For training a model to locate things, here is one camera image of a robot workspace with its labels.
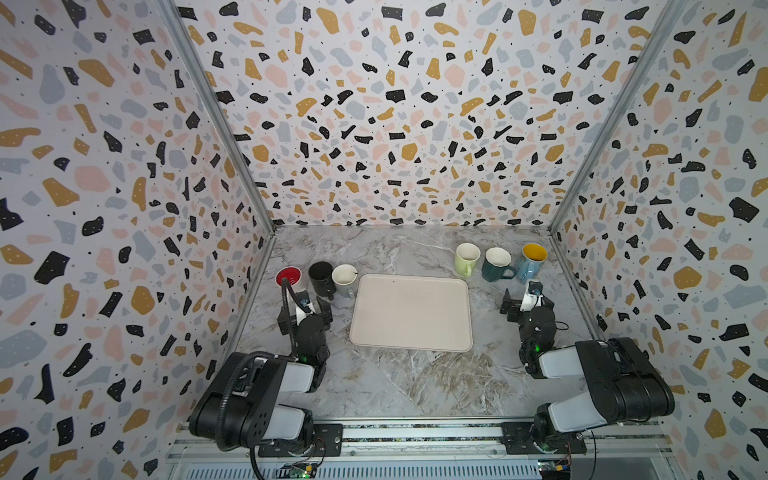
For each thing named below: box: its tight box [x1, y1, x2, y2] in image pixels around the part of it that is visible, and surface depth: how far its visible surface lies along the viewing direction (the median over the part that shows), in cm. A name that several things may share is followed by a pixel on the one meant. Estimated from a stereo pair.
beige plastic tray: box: [350, 274, 474, 353], surface depth 99 cm
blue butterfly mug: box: [517, 243, 549, 284], surface depth 102 cm
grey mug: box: [331, 264, 358, 299], surface depth 97 cm
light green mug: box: [455, 242, 481, 277], surface depth 104 cm
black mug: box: [308, 261, 336, 301], surface depth 98 cm
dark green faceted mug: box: [481, 247, 517, 282], surface depth 102 cm
